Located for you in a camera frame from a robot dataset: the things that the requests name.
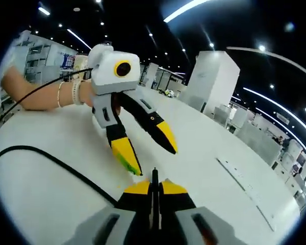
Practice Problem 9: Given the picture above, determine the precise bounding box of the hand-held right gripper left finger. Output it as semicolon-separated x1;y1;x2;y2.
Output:
75;179;151;245

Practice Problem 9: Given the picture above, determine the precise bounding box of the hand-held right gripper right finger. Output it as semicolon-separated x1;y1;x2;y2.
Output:
159;178;245;245

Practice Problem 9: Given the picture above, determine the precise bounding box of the black charging cable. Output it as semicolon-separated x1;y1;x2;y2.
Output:
0;145;161;232

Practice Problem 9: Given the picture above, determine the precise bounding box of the white desk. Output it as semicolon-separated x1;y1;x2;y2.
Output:
0;85;302;245

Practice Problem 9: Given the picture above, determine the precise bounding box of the person's left hand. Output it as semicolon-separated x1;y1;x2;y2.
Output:
79;81;95;107

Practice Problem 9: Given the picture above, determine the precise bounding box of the white watch band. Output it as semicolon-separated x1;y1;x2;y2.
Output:
71;78;85;106

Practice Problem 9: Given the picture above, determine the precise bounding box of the ceiling light strip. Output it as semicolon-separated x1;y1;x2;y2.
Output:
163;0;211;23
243;87;306;158
66;28;92;50

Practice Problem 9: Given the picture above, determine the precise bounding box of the white square pillar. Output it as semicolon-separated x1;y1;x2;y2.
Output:
180;50;241;117

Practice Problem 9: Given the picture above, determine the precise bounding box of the grey partition panel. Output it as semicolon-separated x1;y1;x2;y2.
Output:
236;121;283;166

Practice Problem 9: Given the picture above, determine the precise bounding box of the white bead bracelet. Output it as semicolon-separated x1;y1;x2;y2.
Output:
56;81;66;108

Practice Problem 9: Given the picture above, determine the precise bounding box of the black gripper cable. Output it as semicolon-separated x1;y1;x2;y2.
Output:
0;66;94;138

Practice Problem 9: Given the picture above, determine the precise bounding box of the white desk cable slot cover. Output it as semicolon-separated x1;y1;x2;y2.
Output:
216;156;276;232

